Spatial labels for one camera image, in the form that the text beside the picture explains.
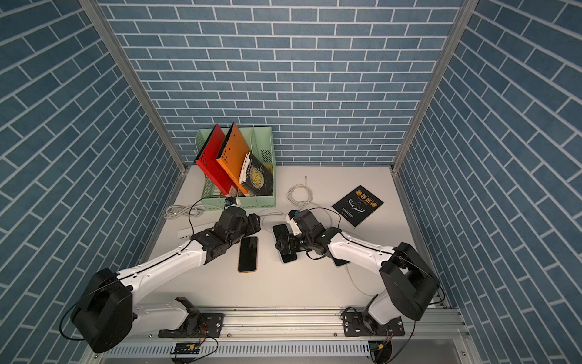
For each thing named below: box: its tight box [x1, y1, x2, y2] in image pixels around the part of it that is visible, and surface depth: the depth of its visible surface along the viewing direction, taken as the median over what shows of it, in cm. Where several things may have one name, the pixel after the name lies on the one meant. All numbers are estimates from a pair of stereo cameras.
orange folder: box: [215, 122, 251, 197], surface depth 91 cm
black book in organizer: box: [239, 150, 274, 195], surface depth 98 cm
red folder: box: [194, 124, 238, 196], surface depth 88 cm
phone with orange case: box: [237, 235, 258, 273], surface depth 88 cm
